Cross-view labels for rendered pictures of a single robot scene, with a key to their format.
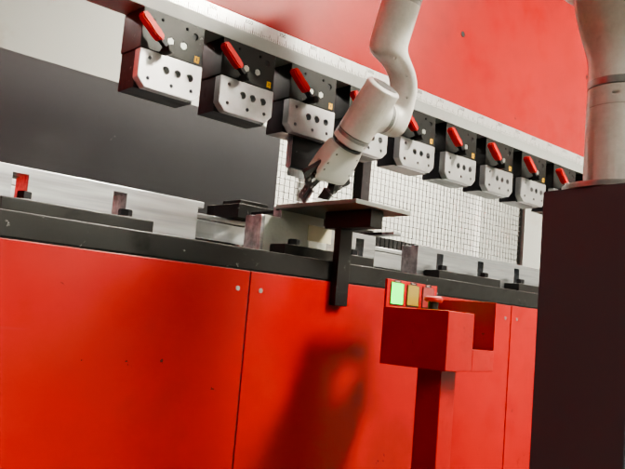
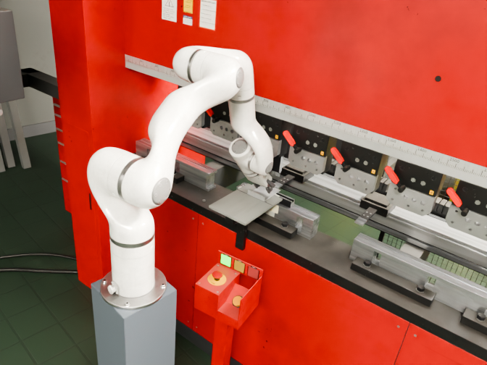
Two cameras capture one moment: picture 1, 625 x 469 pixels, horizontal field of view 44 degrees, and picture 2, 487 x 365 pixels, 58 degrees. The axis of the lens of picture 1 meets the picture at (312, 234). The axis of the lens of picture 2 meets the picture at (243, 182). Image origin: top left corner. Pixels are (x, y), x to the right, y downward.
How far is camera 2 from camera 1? 2.38 m
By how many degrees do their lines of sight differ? 81
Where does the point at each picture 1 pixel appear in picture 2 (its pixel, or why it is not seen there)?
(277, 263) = (210, 215)
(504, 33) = not seen: outside the picture
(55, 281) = not seen: hidden behind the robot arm
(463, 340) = (208, 302)
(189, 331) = (175, 226)
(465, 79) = (433, 123)
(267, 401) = (207, 267)
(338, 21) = (285, 81)
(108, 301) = not seen: hidden behind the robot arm
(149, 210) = (188, 171)
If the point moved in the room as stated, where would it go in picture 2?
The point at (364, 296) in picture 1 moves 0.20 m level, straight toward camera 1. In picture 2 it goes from (260, 250) to (211, 250)
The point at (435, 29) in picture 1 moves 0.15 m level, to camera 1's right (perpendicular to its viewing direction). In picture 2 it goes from (394, 77) to (419, 92)
